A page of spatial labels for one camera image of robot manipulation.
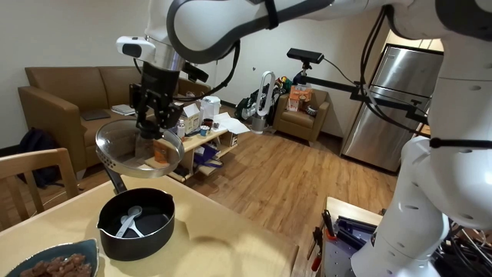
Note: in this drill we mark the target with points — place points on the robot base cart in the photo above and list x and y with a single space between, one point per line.
346 230

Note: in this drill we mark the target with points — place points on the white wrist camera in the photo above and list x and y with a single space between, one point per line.
134 47

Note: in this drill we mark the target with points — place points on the white plastic spoon in pot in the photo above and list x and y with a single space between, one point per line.
128 222

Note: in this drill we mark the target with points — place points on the low wooden coffee table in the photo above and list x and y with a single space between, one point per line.
203 152

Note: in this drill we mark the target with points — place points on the brown armchair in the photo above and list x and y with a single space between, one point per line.
306 122

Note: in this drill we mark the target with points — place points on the white fan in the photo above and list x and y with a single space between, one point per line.
263 102

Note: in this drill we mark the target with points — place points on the glass pot lid black knob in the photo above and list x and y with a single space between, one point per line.
125 150

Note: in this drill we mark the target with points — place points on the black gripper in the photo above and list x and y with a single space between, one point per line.
153 99

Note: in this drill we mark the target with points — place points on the black camera on stand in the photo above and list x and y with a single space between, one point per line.
306 58

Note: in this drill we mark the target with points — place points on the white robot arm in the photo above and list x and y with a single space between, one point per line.
443 178

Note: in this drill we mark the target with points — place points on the stainless steel refrigerator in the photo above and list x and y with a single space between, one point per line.
399 99

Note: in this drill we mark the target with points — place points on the black saucepan with handle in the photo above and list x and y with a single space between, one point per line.
156 221

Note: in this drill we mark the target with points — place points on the wooden dining table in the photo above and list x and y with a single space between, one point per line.
208 241

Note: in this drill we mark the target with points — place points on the brown sofa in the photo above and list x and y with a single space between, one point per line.
71 104

